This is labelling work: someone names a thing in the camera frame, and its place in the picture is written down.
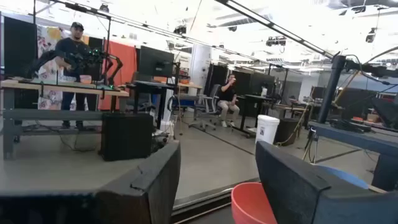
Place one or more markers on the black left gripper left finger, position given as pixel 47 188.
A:
pixel 140 199

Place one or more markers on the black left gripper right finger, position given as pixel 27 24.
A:
pixel 295 193

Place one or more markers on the red plastic bowl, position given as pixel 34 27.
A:
pixel 248 205

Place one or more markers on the dark blue bowl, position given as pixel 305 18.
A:
pixel 348 175

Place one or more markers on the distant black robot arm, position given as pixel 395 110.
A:
pixel 46 57

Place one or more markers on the black waste bin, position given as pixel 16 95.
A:
pixel 287 130

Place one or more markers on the black computer tower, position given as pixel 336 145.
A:
pixel 126 137

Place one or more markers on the white waste bin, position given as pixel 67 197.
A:
pixel 267 129

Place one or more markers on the grey desk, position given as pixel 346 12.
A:
pixel 348 137

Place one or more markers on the black standing desk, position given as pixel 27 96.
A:
pixel 255 97

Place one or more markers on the black monitor pole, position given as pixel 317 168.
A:
pixel 331 90

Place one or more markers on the grey office chair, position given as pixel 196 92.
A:
pixel 208 105

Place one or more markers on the person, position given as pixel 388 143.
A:
pixel 227 93
pixel 73 53

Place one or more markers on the wooden workbench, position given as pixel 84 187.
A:
pixel 62 87

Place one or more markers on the distant black monitor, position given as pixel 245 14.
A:
pixel 155 62

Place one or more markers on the orange partition panel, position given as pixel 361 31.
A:
pixel 124 62

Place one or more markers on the overhead LED light bar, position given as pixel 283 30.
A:
pixel 273 26

